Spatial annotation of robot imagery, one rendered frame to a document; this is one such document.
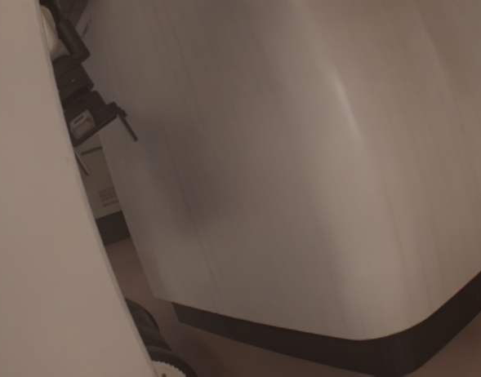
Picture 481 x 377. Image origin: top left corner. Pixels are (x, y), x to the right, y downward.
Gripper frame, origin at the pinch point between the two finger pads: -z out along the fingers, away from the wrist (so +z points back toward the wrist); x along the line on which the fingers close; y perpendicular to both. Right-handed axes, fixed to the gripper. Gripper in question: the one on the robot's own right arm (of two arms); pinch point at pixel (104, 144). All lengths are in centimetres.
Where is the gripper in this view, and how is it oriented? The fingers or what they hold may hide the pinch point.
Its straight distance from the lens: 93.6
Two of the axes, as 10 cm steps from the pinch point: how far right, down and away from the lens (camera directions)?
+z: -5.6, -8.2, -0.7
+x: 8.2, -5.6, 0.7
